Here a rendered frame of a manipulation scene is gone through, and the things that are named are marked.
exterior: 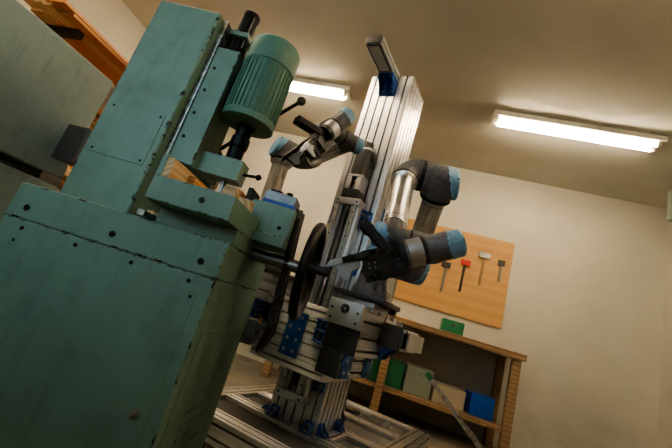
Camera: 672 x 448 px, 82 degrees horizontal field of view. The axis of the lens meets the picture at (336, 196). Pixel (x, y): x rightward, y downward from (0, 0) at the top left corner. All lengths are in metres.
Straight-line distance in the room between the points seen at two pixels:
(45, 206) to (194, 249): 0.41
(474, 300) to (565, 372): 1.01
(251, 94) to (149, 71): 0.33
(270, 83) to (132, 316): 0.77
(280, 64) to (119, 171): 0.59
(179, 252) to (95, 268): 0.20
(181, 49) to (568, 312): 4.17
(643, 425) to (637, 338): 0.74
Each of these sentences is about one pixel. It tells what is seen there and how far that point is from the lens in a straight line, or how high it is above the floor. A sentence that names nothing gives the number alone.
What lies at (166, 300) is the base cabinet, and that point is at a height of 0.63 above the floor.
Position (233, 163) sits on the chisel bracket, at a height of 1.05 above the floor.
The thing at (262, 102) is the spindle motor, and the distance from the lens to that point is 1.27.
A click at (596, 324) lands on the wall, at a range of 4.72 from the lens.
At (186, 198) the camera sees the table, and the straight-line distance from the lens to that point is 0.96.
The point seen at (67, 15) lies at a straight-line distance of 3.29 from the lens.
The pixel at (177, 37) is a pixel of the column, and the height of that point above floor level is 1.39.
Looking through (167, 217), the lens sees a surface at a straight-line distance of 1.06.
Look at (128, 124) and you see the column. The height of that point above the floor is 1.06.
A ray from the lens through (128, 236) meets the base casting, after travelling 1.07.
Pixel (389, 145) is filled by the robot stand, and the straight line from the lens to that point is 2.03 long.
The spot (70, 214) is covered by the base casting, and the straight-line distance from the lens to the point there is 1.17.
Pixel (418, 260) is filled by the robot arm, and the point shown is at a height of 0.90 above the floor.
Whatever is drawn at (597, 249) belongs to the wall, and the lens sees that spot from 4.86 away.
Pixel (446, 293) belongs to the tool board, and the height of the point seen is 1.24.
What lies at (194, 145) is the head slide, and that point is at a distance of 1.26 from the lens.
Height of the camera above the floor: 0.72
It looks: 16 degrees up
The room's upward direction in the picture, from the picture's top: 17 degrees clockwise
